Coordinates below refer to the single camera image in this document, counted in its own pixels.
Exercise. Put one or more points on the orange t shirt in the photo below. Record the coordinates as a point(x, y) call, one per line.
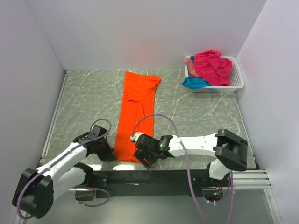
point(137, 102)

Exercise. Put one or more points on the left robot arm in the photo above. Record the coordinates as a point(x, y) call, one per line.
point(39, 188)

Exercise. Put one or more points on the light pink t shirt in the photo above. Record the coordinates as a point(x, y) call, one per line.
point(190, 68)

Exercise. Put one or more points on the magenta t shirt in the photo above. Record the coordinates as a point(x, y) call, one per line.
point(214, 69)

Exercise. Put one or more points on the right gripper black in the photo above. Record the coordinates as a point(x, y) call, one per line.
point(140, 155)

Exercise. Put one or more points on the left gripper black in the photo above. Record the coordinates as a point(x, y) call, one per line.
point(109, 155)

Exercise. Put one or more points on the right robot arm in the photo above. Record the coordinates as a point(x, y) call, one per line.
point(229, 150)

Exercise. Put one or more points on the teal blue t shirt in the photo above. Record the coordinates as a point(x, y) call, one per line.
point(194, 83)

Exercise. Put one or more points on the white plastic laundry basket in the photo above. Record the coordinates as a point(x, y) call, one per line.
point(235, 78)

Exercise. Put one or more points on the right aluminium rail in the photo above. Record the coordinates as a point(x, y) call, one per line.
point(251, 179)

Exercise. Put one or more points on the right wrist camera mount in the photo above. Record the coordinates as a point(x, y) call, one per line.
point(135, 137)

